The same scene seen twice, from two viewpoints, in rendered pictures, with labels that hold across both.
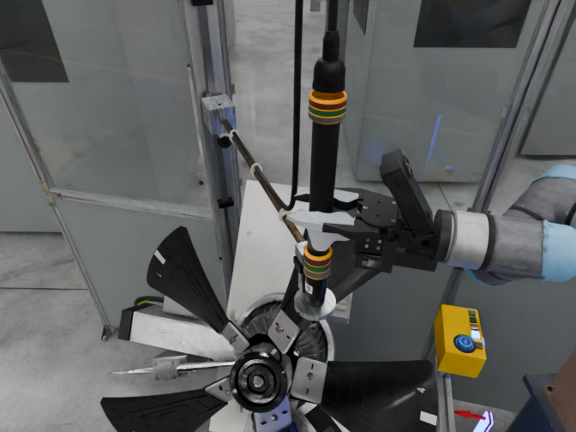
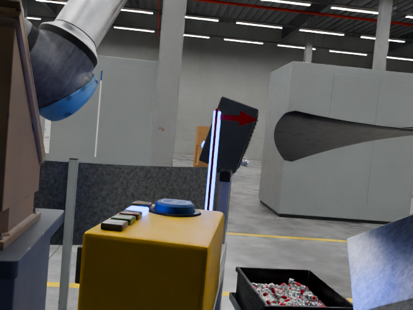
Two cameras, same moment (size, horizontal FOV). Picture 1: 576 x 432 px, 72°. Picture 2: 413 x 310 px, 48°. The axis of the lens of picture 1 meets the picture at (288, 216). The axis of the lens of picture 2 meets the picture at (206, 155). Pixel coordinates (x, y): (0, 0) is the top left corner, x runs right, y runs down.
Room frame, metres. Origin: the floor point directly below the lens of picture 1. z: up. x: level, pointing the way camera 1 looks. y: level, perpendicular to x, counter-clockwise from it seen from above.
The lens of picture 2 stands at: (1.08, -0.48, 1.16)
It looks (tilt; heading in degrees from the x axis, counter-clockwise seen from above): 3 degrees down; 173
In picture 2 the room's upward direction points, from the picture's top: 5 degrees clockwise
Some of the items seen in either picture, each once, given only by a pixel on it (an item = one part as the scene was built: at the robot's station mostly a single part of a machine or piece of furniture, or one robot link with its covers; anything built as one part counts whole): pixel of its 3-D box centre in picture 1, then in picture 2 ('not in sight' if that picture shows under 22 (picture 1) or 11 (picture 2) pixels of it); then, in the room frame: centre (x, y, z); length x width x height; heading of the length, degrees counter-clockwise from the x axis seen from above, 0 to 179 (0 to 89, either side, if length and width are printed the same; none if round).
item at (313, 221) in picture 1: (320, 233); not in sight; (0.41, -0.04, 1.60); 0.09 x 0.03 x 0.06; 87
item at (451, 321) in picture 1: (457, 340); (160, 273); (0.65, -0.46, 1.02); 0.16 x 0.10 x 0.11; 167
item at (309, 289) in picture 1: (321, 207); not in sight; (0.44, -0.05, 1.63); 0.04 x 0.04 x 0.46
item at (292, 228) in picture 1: (255, 171); not in sight; (0.73, 0.07, 1.51); 0.54 x 0.01 x 0.01; 22
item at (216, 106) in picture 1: (219, 113); not in sight; (1.02, 0.19, 1.51); 0.10 x 0.07 x 0.09; 22
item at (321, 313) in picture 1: (313, 280); not in sight; (0.45, -0.04, 1.47); 0.09 x 0.07 x 0.10; 22
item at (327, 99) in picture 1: (327, 106); not in sight; (0.44, -0.05, 1.77); 0.04 x 0.04 x 0.03
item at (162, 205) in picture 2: (465, 343); (174, 208); (0.60, -0.45, 1.08); 0.04 x 0.04 x 0.02
